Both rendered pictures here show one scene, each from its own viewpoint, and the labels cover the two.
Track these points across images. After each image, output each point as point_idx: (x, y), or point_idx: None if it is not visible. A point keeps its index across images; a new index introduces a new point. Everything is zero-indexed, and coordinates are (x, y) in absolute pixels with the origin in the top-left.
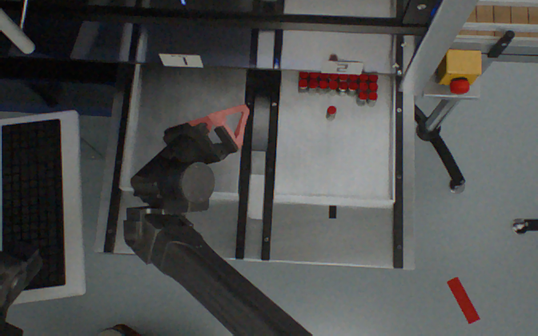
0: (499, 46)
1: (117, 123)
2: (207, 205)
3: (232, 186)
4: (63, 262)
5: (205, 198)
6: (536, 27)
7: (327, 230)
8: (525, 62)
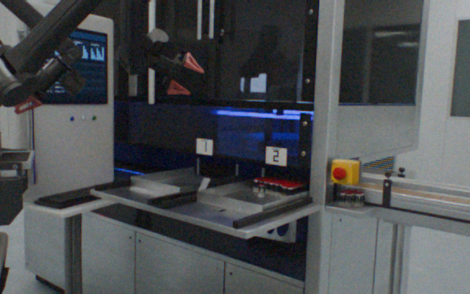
0: (384, 187)
1: None
2: (156, 40)
3: None
4: (71, 203)
5: (157, 38)
6: (413, 183)
7: (210, 212)
8: (414, 223)
